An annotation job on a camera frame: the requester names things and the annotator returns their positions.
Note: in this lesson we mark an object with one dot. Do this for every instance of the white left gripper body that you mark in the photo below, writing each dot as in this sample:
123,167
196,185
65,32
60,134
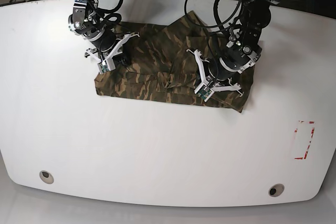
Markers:
212,82

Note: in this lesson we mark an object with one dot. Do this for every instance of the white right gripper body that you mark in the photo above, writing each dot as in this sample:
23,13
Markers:
109,57

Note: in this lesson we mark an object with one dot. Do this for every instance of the camouflage t-shirt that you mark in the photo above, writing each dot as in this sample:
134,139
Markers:
163,70

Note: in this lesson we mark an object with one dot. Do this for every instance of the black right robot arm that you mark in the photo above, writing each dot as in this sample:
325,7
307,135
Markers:
98,26

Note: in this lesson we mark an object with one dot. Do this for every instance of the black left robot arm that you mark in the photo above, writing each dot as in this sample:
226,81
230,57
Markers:
242,29

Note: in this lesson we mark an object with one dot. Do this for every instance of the red tape rectangle marking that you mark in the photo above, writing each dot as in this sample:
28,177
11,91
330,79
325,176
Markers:
303,137

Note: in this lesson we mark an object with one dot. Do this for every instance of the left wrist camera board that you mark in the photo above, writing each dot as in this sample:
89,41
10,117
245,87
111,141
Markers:
204,92

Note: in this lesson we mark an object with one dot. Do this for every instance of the right table cable grommet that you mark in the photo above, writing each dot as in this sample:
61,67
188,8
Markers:
276,190

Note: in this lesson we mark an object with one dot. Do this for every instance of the table cable grommet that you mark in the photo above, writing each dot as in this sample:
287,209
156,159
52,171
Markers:
46,177
276,190

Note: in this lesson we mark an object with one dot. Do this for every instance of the left table cable grommet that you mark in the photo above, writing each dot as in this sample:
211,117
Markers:
46,177

